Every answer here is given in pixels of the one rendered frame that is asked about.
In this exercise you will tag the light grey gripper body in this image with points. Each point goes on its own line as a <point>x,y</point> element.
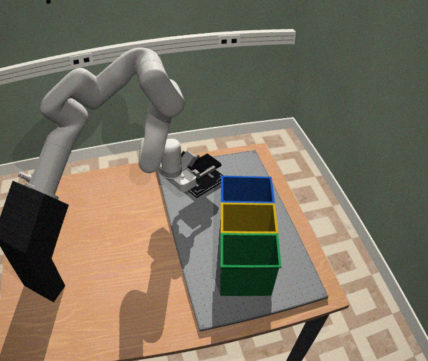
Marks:
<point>184,182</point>

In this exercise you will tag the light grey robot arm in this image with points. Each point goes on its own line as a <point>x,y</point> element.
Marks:
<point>92,91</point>

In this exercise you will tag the blue general waste bin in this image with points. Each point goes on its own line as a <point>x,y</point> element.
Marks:
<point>247,189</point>

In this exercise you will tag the green open-top bin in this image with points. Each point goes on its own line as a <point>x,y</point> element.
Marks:
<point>249,264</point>

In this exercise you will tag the yellow open bin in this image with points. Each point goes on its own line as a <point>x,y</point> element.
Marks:
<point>248,218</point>

